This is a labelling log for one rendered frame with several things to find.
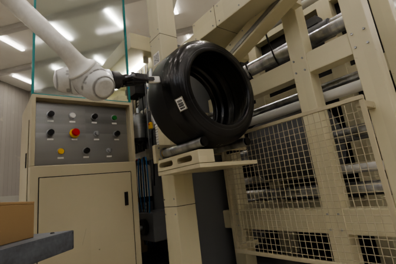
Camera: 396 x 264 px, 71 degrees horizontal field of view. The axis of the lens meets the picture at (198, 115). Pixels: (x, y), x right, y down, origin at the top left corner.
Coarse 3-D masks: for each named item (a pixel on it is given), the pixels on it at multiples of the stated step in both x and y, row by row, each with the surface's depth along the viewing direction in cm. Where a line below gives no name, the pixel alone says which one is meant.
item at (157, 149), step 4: (172, 144) 154; (176, 144) 155; (156, 148) 147; (160, 148) 148; (164, 148) 149; (156, 152) 146; (160, 152) 147; (184, 152) 157; (156, 156) 145; (160, 156) 147; (172, 156) 151; (156, 160) 145
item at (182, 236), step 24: (168, 0) 185; (168, 24) 179; (168, 48) 173; (168, 144) 157; (168, 192) 154; (192, 192) 156; (168, 216) 153; (192, 216) 152; (168, 240) 152; (192, 240) 148
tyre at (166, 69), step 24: (192, 48) 133; (216, 48) 143; (168, 72) 126; (192, 72) 165; (216, 72) 168; (240, 72) 150; (168, 96) 124; (192, 96) 124; (216, 96) 171; (240, 96) 162; (168, 120) 129; (192, 120) 123; (216, 120) 166; (240, 120) 139; (216, 144) 133
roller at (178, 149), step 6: (198, 138) 124; (204, 138) 123; (180, 144) 135; (186, 144) 130; (192, 144) 126; (198, 144) 123; (204, 144) 122; (168, 150) 142; (174, 150) 138; (180, 150) 134; (186, 150) 132; (168, 156) 145
